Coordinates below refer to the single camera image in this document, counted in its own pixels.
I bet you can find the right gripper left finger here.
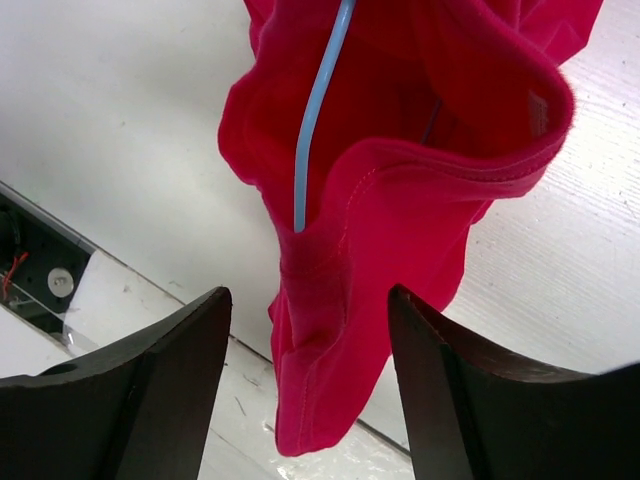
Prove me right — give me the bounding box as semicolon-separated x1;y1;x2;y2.
1;287;232;479

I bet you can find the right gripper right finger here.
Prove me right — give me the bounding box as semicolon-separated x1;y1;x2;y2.
388;285;639;479

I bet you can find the red t-shirt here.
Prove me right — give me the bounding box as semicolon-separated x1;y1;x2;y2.
218;1;601;457

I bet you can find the blue wire hanger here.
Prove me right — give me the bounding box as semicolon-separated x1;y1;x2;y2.
293;0;357;233

